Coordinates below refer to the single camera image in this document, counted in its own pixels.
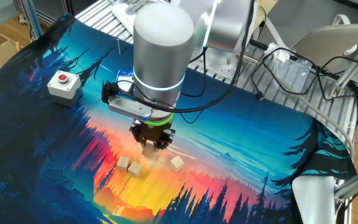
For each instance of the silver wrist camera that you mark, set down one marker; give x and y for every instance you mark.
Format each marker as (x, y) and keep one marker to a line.
(129, 107)

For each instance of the beige chair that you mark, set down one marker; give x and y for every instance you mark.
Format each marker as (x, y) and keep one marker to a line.
(328, 40)

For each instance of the aluminium frame post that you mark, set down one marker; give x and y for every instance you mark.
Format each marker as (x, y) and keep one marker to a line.
(33, 18)
(356, 183)
(353, 65)

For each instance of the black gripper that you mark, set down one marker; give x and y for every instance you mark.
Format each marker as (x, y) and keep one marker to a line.
(154, 132)

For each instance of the colourful forest sunset mat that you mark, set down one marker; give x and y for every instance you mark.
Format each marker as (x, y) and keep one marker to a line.
(228, 140)

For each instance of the yellow clip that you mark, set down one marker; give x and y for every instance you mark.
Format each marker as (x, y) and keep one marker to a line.
(258, 3)

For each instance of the blue tissue pack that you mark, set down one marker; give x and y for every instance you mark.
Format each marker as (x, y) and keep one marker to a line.
(123, 74)

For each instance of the clear plastic bag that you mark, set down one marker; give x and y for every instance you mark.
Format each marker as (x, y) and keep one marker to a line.
(294, 74)

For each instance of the white power strip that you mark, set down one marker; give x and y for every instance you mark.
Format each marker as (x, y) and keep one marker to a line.
(124, 14)

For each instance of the grey emergency stop button box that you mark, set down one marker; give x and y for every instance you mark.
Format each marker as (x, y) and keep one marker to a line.
(64, 90)

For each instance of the beige board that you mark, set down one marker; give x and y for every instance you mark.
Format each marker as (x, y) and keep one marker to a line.
(267, 12)

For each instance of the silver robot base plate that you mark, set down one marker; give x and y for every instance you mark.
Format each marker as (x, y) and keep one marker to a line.
(222, 70)

